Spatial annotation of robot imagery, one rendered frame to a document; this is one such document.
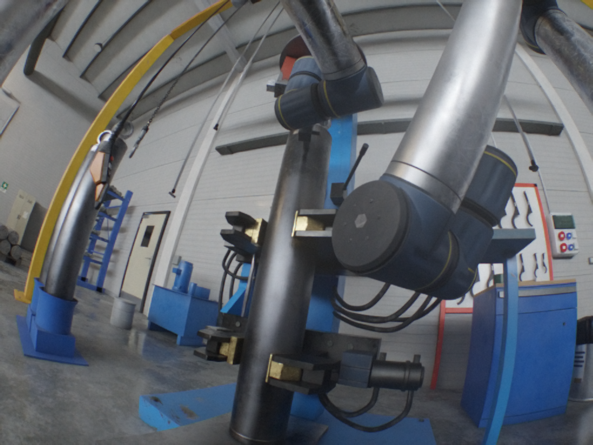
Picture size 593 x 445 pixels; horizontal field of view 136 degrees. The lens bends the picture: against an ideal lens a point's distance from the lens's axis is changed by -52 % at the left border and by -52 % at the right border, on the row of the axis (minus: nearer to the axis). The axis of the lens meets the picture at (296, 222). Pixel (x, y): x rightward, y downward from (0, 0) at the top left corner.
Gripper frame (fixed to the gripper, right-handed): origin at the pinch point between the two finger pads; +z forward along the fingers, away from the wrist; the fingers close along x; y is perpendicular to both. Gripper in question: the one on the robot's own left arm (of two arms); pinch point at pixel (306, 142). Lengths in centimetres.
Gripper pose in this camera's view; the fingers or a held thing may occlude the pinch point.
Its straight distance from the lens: 105.5
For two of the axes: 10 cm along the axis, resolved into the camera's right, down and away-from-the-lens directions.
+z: 0.2, 3.7, 9.3
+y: 9.9, 1.5, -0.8
